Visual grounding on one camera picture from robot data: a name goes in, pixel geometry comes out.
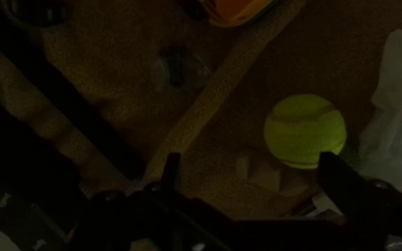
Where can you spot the black bag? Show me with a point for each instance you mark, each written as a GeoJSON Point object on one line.
{"type": "Point", "coordinates": [19, 185]}

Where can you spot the pale paper scrap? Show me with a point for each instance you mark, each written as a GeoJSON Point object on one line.
{"type": "Point", "coordinates": [265, 176]}

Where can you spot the yellow-green tennis ball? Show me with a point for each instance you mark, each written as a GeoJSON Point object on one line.
{"type": "Point", "coordinates": [304, 131]}

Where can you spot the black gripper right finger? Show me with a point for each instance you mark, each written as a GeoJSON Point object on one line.
{"type": "Point", "coordinates": [349, 190]}

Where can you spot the white crumpled plastic bag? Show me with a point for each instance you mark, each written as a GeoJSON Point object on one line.
{"type": "Point", "coordinates": [396, 120]}

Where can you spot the orange colourful toy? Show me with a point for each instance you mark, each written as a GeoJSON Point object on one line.
{"type": "Point", "coordinates": [237, 10]}

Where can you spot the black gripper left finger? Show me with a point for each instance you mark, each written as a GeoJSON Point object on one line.
{"type": "Point", "coordinates": [171, 169]}

